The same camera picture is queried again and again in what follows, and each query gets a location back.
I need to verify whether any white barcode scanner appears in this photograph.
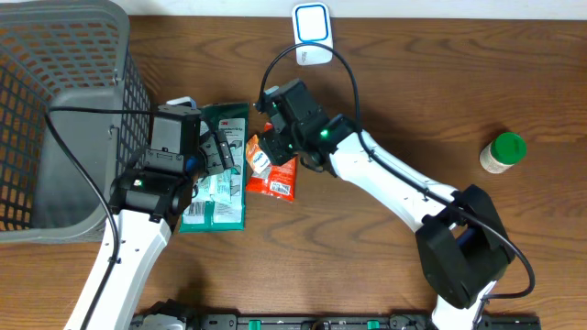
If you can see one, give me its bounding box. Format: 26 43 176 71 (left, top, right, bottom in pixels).
292 2 333 66

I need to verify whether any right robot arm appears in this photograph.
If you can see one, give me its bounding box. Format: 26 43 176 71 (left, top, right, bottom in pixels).
256 79 515 329

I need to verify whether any green 3M package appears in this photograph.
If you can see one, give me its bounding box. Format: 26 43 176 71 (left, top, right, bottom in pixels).
180 103 249 233

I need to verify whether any small orange box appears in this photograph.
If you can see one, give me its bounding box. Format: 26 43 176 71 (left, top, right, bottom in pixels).
246 135 271 174

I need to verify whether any red snack packet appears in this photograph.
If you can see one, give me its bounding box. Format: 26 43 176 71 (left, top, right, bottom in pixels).
246 158 297 202

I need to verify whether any light green wipes pouch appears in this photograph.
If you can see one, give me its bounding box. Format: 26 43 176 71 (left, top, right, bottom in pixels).
192 170 231 204

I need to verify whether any grey plastic mesh basket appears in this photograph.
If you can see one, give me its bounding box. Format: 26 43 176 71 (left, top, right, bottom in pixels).
1 1 152 244

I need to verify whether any green lid jar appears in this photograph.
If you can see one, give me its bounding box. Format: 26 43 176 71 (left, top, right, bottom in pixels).
479 132 527 174

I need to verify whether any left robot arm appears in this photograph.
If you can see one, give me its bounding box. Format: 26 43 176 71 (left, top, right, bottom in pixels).
66 103 233 329

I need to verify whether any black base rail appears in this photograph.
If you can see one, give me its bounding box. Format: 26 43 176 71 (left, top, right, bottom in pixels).
130 300 542 330

